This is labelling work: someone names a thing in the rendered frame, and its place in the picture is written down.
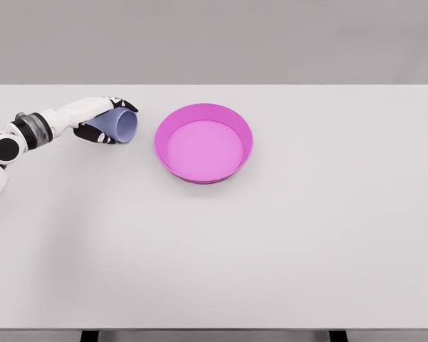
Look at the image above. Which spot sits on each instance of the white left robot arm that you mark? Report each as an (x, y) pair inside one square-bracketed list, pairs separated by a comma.
[(28, 130)]

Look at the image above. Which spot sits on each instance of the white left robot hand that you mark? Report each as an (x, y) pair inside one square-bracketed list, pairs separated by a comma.
[(89, 108)]

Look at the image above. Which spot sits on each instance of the lavender blue cup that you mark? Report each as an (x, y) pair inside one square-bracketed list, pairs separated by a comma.
[(119, 124)]

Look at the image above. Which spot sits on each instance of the pink round plate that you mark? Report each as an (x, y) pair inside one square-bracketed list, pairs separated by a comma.
[(203, 144)]

